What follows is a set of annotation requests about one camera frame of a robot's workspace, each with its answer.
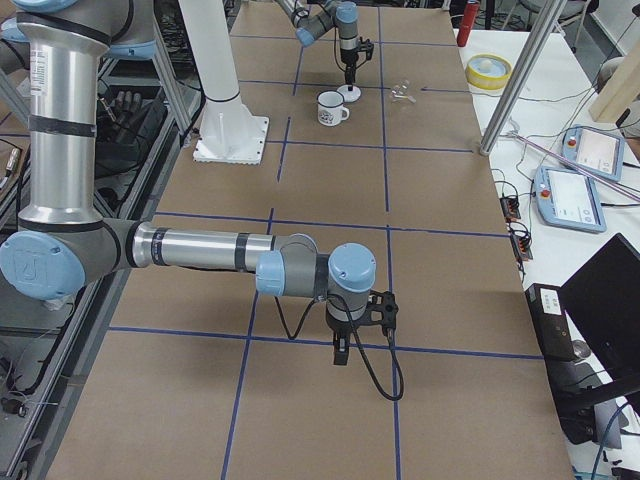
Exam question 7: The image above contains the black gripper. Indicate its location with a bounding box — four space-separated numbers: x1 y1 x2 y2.
327 314 356 366
340 49 359 91

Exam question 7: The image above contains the white ceramic lid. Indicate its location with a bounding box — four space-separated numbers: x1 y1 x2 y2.
337 84 362 103

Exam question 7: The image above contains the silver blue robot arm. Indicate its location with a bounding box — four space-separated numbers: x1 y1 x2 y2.
1 1 377 365
276 0 374 102

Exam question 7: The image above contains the white blue-rimmed enamel cup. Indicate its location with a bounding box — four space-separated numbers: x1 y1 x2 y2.
317 91 350 127

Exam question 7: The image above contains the red cylinder bottle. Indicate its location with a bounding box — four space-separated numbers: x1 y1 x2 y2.
456 0 480 47

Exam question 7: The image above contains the yellow tape roll with plate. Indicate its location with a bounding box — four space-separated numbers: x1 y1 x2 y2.
465 54 513 91

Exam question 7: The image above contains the orange black connector board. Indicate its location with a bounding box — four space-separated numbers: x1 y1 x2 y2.
499 194 521 222

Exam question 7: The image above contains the black desktop computer box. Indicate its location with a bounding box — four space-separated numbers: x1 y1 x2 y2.
525 283 625 449

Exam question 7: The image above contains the near blue teach pendant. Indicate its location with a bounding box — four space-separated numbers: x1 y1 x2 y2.
533 166 607 233

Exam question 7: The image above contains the blue teach pendant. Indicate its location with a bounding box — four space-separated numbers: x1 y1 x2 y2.
562 125 625 182
533 166 607 233

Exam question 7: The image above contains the far blue teach pendant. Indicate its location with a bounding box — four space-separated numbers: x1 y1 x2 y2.
562 125 625 182

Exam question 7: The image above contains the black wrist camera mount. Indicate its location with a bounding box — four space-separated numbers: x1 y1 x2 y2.
358 290 399 339
358 37 375 62

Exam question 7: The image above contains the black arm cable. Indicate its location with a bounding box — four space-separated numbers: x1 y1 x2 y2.
273 292 404 401

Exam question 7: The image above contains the white pedestal base plate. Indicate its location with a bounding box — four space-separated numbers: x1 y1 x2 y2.
193 98 269 165

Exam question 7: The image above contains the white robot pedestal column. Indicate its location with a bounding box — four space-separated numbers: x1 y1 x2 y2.
179 0 240 103

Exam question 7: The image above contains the aluminium frame post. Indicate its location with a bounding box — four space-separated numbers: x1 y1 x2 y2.
479 0 566 156

